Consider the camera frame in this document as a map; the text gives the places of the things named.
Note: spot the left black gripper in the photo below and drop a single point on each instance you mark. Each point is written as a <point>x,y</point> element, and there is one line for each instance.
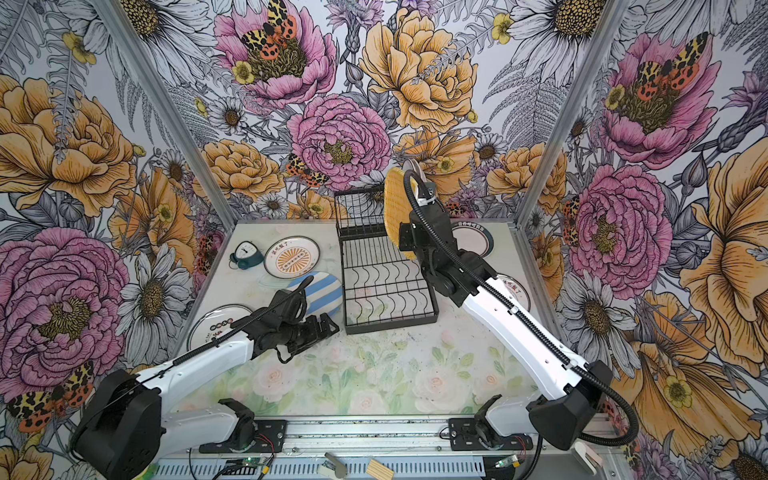
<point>325,333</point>

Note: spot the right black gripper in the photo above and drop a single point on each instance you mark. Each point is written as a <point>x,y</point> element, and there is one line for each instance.
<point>405,236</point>

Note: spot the orange sunburst plate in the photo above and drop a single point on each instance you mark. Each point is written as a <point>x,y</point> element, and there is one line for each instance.
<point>517,290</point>
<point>291,257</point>

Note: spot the black wire dish rack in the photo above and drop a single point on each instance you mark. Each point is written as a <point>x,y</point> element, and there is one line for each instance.
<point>382,290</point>

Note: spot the yellow woven square plate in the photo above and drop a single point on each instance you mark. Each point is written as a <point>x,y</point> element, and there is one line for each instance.
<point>397,208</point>

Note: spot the white plate red characters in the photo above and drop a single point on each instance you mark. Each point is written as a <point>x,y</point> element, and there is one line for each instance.
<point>214,324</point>

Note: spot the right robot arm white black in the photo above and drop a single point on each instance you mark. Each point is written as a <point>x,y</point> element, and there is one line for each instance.
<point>571,388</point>

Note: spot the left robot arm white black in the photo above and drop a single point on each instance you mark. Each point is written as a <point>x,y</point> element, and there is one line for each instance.
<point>129,423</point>

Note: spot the blue white striped plate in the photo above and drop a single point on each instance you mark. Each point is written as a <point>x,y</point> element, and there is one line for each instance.
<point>324,295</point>

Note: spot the small green rimmed plate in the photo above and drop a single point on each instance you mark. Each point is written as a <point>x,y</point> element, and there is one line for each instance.
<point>474,237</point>

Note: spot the small teal cup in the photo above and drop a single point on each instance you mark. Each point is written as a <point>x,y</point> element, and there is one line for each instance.
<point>246,256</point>

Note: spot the grey clip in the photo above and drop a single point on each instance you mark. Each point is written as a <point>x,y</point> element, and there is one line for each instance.
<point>332,467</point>

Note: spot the aluminium front rail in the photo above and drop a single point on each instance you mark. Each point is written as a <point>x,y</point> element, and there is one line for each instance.
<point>373,436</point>

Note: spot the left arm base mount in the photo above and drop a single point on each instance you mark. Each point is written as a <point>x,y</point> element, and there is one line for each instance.
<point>264,435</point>

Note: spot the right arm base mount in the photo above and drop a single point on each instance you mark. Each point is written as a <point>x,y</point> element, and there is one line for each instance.
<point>464,435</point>

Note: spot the white handle object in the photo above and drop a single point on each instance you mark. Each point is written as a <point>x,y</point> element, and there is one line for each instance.
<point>587,458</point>

